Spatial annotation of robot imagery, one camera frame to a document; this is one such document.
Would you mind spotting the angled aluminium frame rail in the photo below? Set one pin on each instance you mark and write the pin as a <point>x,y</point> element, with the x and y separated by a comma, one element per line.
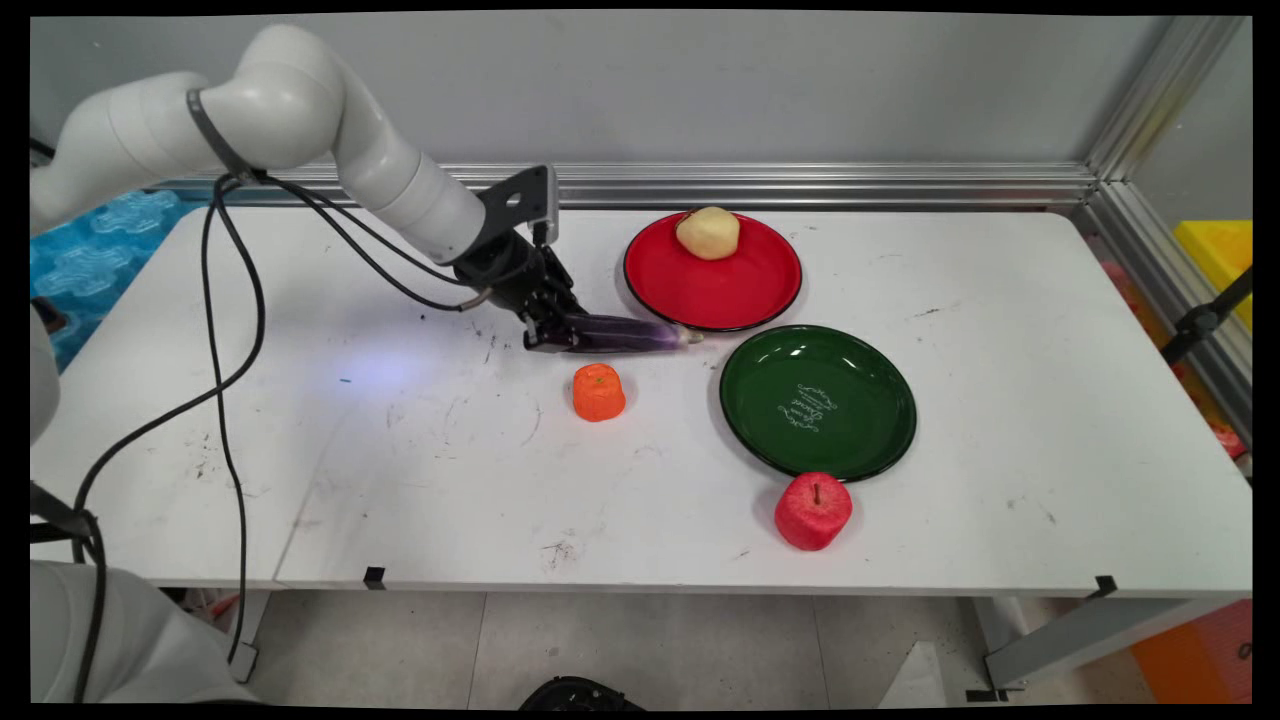
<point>1150,110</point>

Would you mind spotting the red toy apple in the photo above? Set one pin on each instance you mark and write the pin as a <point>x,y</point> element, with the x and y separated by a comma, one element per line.
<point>812,512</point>

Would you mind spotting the white table leg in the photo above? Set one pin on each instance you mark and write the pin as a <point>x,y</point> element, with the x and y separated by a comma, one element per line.
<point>254,630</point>

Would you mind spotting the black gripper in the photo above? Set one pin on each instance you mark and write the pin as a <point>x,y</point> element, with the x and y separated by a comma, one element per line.
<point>515,275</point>

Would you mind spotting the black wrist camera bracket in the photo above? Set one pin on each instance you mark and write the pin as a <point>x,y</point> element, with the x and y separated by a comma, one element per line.
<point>520,205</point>

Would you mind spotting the black round floor object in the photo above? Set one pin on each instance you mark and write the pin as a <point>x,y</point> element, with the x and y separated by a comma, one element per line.
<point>580,696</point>

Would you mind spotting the beige toy potato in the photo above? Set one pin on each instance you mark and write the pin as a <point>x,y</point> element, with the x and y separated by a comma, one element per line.
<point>708,232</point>

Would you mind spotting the purple toy eggplant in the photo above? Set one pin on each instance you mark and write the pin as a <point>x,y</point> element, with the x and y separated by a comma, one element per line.
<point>630,335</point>

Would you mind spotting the orange box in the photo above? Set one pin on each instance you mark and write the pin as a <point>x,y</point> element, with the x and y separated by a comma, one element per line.
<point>1200,655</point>

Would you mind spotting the orange toy fruit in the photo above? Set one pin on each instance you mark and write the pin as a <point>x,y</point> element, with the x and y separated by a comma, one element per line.
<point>598,393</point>

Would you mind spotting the yellow plastic bin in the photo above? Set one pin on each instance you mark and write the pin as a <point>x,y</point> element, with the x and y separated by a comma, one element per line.
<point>1220,250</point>

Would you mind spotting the green round plate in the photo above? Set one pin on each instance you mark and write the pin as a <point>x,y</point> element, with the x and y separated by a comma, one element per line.
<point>818,405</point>

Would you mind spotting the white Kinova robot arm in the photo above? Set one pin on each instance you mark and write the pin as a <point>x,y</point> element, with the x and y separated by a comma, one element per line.
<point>280,100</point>

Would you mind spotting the grey table leg beam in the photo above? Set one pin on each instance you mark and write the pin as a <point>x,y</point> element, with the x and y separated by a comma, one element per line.
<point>1090,635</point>

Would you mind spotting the black stand clamp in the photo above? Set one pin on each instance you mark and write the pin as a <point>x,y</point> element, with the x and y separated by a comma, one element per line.
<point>1200,322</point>

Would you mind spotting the long aluminium frame rail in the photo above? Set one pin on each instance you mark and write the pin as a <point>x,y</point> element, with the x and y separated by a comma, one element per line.
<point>850,185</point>

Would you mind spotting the blue patterned mat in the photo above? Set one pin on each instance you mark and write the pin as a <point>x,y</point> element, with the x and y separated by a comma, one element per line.
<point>100,250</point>

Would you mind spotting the black table edge clip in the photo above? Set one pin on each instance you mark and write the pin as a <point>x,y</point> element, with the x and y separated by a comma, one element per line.
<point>374,577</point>
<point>1105,586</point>

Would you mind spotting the small red object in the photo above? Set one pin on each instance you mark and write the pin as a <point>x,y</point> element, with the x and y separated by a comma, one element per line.
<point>1228,440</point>

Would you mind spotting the red round plate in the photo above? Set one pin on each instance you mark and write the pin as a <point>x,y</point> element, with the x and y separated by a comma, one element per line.
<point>715,285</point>

